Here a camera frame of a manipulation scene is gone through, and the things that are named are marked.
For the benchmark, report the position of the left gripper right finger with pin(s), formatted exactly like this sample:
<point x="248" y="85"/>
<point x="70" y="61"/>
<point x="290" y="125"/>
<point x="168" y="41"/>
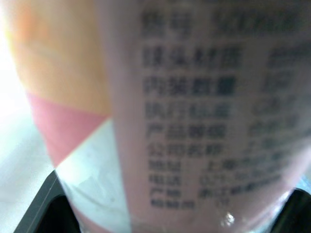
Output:
<point x="296" y="213"/>

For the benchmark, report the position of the pink orange patterned tube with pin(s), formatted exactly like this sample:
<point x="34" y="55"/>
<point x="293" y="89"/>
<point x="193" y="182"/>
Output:
<point x="170" y="97"/>

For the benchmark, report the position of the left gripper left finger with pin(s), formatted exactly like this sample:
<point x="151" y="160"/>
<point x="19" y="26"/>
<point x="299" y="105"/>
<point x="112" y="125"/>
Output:
<point x="46" y="211"/>

